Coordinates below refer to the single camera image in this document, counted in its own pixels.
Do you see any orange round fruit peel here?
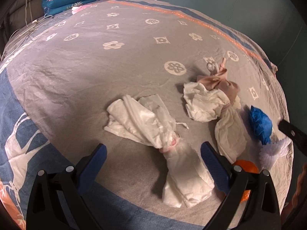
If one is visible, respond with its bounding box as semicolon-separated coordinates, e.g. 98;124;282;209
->
231;159;260;204

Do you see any lilac foam net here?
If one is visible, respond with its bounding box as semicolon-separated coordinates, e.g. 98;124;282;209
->
259;137;292;171

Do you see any blue wrapper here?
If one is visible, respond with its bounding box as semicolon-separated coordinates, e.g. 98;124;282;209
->
249;106;273;145

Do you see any white tissue pink cloth bundle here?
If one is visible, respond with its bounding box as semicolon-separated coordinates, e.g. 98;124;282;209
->
183;82;247;163

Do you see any pink cloth bundle with loop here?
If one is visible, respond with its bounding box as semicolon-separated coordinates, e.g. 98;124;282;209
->
196;58;240;105

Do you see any grey patterned bed cover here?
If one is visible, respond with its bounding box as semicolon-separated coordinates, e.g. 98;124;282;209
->
1;0;288;229

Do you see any white charging cable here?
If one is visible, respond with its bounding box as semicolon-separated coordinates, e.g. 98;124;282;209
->
9;0;54;51

